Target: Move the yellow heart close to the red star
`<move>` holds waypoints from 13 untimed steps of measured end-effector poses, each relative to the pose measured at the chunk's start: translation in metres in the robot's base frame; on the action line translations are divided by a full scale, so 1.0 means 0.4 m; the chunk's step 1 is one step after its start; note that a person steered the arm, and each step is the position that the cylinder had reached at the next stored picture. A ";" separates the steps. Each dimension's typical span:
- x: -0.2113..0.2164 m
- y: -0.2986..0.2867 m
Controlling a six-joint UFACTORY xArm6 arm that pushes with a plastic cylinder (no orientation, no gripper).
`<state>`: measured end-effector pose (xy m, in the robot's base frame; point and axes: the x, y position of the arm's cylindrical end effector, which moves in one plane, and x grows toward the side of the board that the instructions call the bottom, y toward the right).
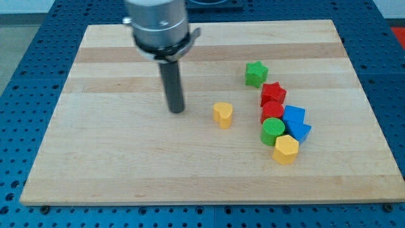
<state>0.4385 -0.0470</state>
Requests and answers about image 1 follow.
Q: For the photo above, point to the yellow heart block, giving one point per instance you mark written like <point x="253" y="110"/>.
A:
<point x="222" y="114"/>

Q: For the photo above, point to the green star block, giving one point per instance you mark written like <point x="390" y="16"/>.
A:
<point x="255" y="74"/>

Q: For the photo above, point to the red star block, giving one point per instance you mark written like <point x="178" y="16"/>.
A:
<point x="272" y="92"/>

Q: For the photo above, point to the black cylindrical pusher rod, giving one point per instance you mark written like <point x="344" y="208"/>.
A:
<point x="170" y="75"/>

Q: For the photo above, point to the red cylinder block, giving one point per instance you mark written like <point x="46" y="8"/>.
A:
<point x="271" y="109"/>

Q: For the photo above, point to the green cylinder block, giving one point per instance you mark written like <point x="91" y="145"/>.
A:
<point x="271" y="129"/>

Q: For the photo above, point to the blue cube block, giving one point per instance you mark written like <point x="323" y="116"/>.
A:
<point x="294" y="114"/>

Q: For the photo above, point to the yellow hexagon block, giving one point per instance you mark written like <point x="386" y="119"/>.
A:
<point x="285" y="150"/>

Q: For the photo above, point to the light wooden board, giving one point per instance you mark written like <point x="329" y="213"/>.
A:
<point x="112" y="141"/>

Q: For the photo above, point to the blue triangle block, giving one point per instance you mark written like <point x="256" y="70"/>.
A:
<point x="299" y="131"/>

